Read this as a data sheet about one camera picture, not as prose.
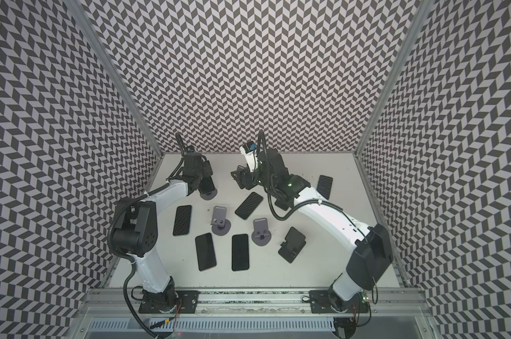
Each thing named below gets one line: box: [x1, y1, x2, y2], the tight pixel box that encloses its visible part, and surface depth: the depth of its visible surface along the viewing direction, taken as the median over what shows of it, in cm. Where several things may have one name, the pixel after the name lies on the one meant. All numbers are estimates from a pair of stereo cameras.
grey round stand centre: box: [251, 217, 272, 247], surface depth 86 cm
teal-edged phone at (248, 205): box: [234, 191, 264, 220], surface depth 98 cm
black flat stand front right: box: [278, 226, 307, 264], surface depth 81 cm
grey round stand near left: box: [210, 205, 232, 236], surface depth 91 cm
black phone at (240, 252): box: [231, 233, 250, 272], surface depth 88 cm
